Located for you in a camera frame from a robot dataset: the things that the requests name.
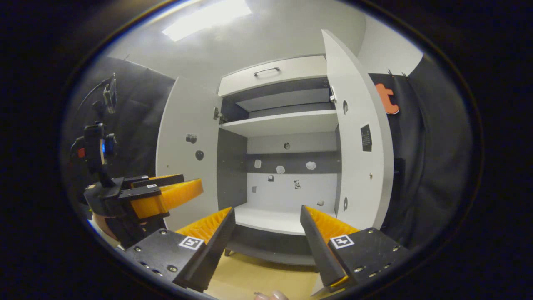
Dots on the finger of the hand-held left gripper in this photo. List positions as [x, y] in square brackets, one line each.
[160, 181]
[179, 196]

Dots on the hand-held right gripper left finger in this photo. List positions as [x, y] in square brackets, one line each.
[216, 250]

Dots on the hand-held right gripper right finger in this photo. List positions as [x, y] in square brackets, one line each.
[320, 250]

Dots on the white double-door shoe cabinet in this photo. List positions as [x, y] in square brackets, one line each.
[287, 187]

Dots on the white shoe cabinet door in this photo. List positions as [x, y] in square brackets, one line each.
[358, 104]
[183, 108]

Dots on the white cabinet bottom board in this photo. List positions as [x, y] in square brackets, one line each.
[270, 218]

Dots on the metal door hinge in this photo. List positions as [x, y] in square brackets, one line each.
[333, 95]
[220, 116]

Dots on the white inner cabinet shelf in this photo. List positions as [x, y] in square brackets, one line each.
[283, 123]

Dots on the grey inner cabinet shelf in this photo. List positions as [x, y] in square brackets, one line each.
[287, 99]

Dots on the white cabinet drawer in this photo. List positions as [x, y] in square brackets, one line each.
[291, 73]

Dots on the black backdrop cloth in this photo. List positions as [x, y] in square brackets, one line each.
[437, 166]
[137, 104]

